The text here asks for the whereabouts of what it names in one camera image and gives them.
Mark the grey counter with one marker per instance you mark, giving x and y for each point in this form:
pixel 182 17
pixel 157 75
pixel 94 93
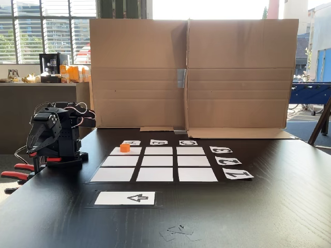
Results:
pixel 15 111

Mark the blue foosball table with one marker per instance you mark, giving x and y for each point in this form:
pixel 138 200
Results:
pixel 310 94

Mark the long grey tape strip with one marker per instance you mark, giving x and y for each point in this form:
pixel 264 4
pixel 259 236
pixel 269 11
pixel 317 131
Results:
pixel 181 78

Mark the paper sheet letter C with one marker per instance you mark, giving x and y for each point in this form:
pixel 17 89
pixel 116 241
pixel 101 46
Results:
pixel 188 142

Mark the black coffee machine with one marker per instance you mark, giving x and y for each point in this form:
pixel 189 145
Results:
pixel 51 64

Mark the dark wooden easel leg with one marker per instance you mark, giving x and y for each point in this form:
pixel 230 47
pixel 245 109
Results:
pixel 320 121

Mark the paper sheet number 1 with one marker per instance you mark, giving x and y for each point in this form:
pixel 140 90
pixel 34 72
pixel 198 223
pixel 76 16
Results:
pixel 238 173

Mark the small bottles set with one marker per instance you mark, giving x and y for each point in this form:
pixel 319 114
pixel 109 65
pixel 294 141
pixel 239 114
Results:
pixel 13 75

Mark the clear tape scraps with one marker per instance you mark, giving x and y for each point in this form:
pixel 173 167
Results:
pixel 178 232

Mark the white nine-square grid sheet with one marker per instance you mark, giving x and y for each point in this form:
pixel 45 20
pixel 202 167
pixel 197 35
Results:
pixel 160 165

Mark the black red clamp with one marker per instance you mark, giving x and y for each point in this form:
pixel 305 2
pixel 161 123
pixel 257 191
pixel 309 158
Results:
pixel 54 159
pixel 15 175

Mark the yellow bananas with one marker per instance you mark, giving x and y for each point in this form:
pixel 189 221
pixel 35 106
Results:
pixel 31 78

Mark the paper sheet letter A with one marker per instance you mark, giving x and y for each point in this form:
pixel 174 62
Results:
pixel 132 142

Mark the brown cardboard screen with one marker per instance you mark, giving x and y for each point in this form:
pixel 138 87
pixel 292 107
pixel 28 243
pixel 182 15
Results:
pixel 232 77

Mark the paper sheet letter B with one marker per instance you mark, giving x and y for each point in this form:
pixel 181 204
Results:
pixel 159 142

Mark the paper sheet number 2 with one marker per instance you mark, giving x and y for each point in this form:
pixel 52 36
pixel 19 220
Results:
pixel 228 160

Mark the white arrow paper sheet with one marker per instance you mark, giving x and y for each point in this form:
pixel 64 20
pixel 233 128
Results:
pixel 111 198

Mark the round orange token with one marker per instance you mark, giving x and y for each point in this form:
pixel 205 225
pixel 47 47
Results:
pixel 125 148

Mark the short grey tape strip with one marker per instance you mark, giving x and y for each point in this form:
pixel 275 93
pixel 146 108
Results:
pixel 180 131

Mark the paper sheet number 3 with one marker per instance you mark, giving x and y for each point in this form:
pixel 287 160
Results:
pixel 221 149

